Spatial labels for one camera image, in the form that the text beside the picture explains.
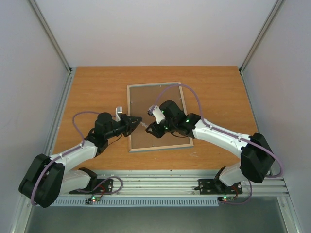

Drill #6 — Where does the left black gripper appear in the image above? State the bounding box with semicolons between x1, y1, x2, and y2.
106;114;143;140

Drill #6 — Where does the turquoise picture frame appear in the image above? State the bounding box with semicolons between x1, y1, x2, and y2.
127;82;193;152

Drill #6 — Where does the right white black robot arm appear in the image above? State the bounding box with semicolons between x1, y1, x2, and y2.
146;100;275;194

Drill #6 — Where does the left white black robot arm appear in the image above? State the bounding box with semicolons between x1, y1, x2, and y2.
18;112;142;208

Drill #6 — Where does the left circuit board with LEDs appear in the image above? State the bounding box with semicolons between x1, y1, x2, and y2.
85;197;101;205

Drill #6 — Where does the circuit board with leds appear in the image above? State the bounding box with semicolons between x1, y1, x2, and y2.
85;197;101;205
218;196;237;203

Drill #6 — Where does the right circuit board with LEDs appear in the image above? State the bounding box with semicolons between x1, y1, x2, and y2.
218;196;237;203

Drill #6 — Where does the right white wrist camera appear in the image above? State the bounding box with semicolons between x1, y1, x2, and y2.
147;105;166;124

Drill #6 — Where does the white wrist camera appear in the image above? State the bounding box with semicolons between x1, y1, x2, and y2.
115;106;123;122
147;105;166;124

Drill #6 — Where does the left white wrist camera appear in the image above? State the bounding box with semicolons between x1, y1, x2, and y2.
115;106;123;122

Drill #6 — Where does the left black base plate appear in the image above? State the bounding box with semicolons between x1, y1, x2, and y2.
69;179;113;195

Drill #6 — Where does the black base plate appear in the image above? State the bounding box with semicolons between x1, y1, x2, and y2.
194;179;243;195
69;179;113;195

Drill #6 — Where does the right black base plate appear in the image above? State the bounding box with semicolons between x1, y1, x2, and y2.
194;179;243;195

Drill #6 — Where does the grey slotted cable duct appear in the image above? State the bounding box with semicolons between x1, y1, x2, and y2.
52;197;218;207

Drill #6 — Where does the left aluminium corner post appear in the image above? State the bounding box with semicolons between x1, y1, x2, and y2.
27;0;72;74

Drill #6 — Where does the aluminium corner post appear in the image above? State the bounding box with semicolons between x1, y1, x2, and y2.
239;0;285;76
27;0;72;74

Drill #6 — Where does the right aluminium corner post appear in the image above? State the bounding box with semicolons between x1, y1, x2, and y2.
239;0;285;76

